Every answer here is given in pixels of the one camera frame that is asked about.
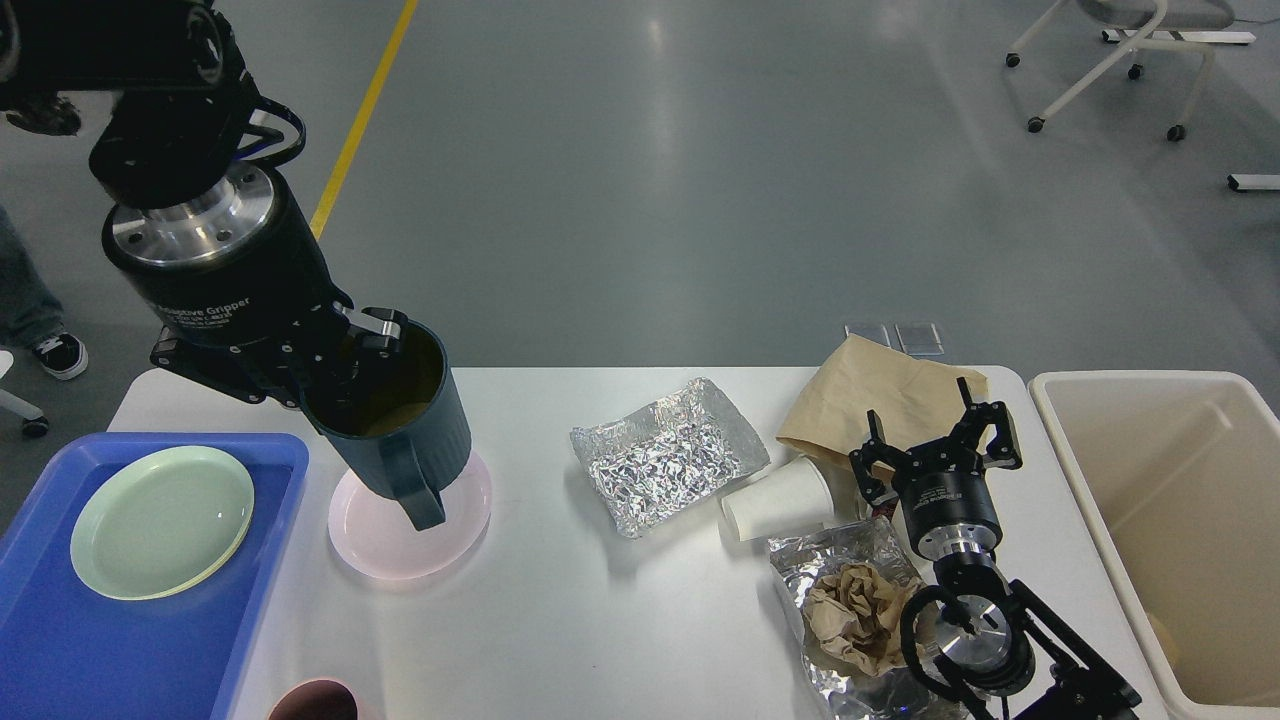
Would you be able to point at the blue plastic tray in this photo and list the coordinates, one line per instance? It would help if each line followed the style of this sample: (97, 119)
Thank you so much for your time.
(69, 653)

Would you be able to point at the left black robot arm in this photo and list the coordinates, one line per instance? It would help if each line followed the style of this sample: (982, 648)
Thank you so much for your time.
(185, 106)

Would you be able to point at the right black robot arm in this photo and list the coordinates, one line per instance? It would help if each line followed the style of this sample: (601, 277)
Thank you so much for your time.
(972, 634)

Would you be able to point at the brown paper bag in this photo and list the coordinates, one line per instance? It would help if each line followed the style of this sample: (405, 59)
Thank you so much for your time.
(916, 401)

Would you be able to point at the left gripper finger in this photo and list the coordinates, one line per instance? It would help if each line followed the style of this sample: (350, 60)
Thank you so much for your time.
(251, 375)
(373, 342)

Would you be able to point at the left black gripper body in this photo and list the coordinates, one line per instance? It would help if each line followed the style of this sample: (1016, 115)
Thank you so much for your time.
(234, 271)

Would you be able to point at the white bar on floor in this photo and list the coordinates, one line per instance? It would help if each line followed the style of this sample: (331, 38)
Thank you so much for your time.
(1242, 183)

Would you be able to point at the pink plate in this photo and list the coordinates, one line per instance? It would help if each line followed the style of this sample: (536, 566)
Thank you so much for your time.
(374, 536)

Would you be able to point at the white chair base left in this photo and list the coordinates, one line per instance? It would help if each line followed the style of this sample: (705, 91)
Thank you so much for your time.
(33, 421)

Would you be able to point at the dark teal mug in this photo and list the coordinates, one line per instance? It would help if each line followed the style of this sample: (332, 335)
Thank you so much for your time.
(404, 434)

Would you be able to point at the pink ribbed mug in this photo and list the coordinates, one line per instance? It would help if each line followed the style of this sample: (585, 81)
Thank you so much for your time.
(321, 698)

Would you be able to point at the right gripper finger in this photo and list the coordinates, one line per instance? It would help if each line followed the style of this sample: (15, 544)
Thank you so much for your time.
(876, 464)
(983, 438)

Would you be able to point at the flat crumpled foil sheet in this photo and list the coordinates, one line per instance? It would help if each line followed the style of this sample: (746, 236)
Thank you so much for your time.
(840, 690)

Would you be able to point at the white paper cup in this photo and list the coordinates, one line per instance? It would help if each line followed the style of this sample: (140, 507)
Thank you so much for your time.
(793, 497)

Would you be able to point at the white rolling chair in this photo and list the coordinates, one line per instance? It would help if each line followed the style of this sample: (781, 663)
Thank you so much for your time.
(1137, 27)

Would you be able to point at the aluminium foil tray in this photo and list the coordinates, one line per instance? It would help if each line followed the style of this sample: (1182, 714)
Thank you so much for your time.
(669, 455)

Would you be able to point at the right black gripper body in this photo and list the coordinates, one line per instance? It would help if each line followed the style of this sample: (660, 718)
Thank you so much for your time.
(947, 511)

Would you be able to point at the crumpled brown paper ball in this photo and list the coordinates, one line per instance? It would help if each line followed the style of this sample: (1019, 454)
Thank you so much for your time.
(855, 615)

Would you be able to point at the light green plate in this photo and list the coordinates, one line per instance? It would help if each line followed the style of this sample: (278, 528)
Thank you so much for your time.
(163, 524)

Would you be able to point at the beige plastic bin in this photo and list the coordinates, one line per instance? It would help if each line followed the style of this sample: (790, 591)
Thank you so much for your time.
(1177, 477)

